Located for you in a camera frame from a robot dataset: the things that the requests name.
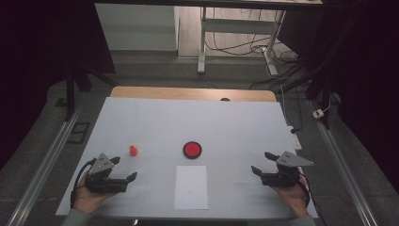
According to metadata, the white power strip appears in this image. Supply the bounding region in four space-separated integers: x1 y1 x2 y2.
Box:
286 125 303 151

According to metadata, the black metal stand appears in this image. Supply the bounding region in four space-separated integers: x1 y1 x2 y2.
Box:
64 60 120 122
280 60 335 130

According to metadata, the person's left hand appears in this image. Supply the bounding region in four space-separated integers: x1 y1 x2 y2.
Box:
72 172 117 216

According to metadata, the wooden table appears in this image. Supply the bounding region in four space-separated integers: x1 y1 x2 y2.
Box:
109 86 278 103

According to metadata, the tangle of black floor cables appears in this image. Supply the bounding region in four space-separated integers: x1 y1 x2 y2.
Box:
205 8 299 65

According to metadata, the grey cabinet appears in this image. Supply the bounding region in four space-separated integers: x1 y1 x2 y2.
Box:
94 3 179 52

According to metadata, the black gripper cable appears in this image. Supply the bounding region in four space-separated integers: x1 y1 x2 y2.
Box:
70 158 97 210
297 178 311 208

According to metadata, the black floor socket plate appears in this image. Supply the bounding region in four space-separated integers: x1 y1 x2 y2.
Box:
66 121 91 145

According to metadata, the person's right hand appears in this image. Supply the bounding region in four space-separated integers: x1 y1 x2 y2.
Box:
271 173 310 218

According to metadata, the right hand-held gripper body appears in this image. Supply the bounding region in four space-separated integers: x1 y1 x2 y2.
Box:
261 151 314 188

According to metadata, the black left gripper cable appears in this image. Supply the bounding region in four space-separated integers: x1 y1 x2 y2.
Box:
70 158 97 210

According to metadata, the white-legged desk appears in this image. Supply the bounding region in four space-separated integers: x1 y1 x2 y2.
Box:
93 0 324 76

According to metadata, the aluminium floor rail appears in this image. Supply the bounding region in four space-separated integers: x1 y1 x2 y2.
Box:
309 100 379 226
6 106 83 226

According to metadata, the small white adapter with cable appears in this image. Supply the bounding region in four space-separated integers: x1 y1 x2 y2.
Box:
312 100 332 120

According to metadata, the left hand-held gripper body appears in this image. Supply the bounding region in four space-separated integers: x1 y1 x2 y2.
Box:
84 153 130 194

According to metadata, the red round dish black rim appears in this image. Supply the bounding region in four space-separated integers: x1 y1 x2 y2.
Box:
183 140 202 160

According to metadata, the dark curtain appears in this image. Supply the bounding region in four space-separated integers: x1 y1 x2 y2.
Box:
0 0 117 172
277 0 399 192

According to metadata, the white paper sheet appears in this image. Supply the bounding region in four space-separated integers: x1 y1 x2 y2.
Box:
173 165 209 211

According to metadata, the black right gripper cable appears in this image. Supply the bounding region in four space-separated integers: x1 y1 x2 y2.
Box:
297 178 311 208

